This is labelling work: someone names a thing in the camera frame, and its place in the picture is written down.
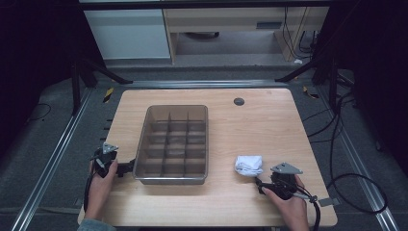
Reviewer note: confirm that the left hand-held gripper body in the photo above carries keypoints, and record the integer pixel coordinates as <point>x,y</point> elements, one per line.
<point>105,157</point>

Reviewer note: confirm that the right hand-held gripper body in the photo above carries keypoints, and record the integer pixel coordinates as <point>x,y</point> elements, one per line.
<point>284,183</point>

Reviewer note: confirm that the white cloth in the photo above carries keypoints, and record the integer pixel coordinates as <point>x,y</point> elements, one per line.
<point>248,165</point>

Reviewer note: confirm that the grey divided storage box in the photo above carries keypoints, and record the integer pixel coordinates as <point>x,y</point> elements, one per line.
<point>174,144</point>

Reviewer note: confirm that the person's left hand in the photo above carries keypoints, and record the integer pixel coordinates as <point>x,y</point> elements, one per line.
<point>100,189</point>

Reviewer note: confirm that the person's right hand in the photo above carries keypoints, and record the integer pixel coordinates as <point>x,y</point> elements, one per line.
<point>290,210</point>

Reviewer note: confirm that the yellow black tape strip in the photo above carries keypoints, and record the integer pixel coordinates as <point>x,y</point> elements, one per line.
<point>108,95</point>
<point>309,93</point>

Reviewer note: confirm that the black metal stand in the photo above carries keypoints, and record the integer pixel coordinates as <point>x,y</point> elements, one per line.
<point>76,86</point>
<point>333,80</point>

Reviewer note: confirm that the grey round table grommet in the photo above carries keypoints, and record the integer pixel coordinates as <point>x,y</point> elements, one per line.
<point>239,101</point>

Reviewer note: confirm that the white cabinet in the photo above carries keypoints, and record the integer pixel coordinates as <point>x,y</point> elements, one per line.
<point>128,33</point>

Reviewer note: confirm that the aluminium floor rail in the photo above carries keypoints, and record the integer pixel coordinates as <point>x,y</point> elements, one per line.
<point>48,163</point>
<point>356,160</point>

